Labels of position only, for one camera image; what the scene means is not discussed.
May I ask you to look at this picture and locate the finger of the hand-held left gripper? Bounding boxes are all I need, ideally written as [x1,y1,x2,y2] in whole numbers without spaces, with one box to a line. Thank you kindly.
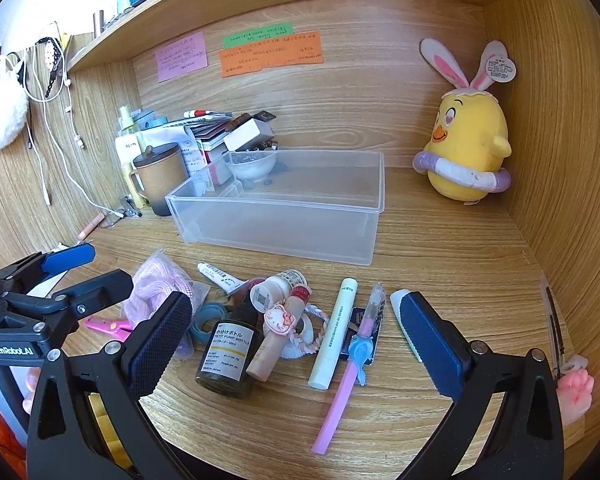
[0,244,97,294]
[5,268,134,357]

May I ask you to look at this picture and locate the yellow chick plush toy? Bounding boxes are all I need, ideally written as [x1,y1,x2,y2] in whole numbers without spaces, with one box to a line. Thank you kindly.
[412,37,519,206]

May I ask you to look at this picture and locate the clear plastic storage box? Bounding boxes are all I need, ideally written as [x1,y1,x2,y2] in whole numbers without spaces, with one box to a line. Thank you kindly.
[165,150,386,267]

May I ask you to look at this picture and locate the person's orange clothing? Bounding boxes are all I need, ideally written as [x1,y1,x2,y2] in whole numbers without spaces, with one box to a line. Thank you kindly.
[0,360,31,466]

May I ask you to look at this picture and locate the pink rope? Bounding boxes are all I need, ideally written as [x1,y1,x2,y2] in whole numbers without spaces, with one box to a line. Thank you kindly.
[122,252,211,333]

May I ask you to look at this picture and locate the dark brown pump bottle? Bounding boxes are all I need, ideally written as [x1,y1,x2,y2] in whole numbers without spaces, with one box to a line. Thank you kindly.
[195,292,264,400]

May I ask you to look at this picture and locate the thin dark pen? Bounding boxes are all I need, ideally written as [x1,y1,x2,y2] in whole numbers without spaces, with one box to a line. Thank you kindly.
[542,282,567,376]

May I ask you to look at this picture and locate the beige Hello Kitty tube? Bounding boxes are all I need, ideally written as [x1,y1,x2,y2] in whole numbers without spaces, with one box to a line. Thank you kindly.
[246,285,314,384]

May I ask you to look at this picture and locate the black dotted hair clip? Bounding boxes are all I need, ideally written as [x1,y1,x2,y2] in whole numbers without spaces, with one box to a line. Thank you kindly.
[41,35,67,102]

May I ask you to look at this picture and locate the pale yellow tube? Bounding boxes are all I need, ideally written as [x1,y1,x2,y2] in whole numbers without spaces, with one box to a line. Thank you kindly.
[308,277,359,390]

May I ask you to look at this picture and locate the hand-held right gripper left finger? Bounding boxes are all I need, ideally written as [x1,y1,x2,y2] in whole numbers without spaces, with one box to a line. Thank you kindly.
[27,290,193,480]

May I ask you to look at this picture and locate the long white cable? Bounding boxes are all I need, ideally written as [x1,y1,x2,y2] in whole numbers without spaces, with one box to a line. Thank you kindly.
[22,50,127,217]

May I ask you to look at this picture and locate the pink pen with blue charm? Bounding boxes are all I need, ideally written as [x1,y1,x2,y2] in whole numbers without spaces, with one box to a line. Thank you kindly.
[311,282,386,455]

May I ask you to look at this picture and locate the small white tube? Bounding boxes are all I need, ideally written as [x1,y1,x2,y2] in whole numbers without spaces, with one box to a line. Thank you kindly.
[196,262,251,296]

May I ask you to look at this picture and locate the pink white braided hair tie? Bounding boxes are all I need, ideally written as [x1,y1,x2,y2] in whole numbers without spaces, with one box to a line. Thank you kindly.
[280,305,332,359]

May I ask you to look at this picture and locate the green sticky note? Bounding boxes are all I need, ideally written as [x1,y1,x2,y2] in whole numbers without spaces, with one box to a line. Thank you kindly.
[222,22,292,49]

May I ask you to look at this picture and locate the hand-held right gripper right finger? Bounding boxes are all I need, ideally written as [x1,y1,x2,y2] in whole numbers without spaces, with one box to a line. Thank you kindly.
[399,290,566,480]

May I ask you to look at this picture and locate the white fluffy pouch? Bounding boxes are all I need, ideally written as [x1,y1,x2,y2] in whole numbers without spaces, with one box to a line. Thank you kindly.
[0,57,31,150]

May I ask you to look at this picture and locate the white rounded case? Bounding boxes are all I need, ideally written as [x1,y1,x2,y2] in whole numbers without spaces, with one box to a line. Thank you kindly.
[389,289,426,364]

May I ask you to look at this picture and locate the metal clip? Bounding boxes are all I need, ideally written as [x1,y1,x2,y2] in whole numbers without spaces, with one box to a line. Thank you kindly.
[114,197,144,222]

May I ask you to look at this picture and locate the person's left hand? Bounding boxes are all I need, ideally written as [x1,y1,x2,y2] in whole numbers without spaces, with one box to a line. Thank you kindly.
[22,367,44,412]

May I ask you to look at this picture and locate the stack of books and papers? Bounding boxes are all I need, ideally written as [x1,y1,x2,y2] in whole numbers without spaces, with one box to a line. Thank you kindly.
[130,110,278,191]

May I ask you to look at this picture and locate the pink lip balm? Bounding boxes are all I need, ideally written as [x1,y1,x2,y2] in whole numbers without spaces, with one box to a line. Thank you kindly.
[77,212,106,241]

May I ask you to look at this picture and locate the pink sticky note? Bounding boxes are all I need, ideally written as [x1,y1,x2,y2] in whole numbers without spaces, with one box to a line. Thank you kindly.
[155,31,210,83]

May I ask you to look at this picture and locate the short white charging cable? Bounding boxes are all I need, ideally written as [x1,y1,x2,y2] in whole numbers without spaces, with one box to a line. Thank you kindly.
[62,35,87,150]

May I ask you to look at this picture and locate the pink scissors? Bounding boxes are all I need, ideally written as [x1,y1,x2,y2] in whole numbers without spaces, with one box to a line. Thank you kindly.
[84,317,134,334]

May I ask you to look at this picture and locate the white pill bottle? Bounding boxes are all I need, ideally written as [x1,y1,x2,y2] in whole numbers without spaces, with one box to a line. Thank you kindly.
[250,269,309,312]

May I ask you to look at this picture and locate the pale green spray bottle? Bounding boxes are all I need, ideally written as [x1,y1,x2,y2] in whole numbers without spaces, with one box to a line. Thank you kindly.
[115,106,147,211]

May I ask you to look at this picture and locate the pink cat paw toy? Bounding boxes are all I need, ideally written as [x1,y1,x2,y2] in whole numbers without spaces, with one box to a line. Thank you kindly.
[555,355,595,424]

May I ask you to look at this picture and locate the brown mug with lid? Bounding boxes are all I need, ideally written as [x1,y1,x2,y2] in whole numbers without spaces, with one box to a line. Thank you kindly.
[131,143,189,217]

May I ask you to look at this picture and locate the dark card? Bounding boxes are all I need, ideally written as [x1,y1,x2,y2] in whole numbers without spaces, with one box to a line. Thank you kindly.
[347,305,382,362]

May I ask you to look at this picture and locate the blue tape ring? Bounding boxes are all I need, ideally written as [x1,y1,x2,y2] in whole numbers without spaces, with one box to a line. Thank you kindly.
[191,302,232,347]

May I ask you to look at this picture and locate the light blue tape roll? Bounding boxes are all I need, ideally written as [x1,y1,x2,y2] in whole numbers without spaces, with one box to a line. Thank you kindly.
[130,110,169,129]

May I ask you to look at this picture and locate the orange sticky note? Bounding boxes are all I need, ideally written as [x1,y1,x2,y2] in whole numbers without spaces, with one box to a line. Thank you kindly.
[219,31,326,78]

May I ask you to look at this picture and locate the white cardboard box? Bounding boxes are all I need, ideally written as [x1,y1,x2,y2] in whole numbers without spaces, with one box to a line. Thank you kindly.
[223,119,274,151]

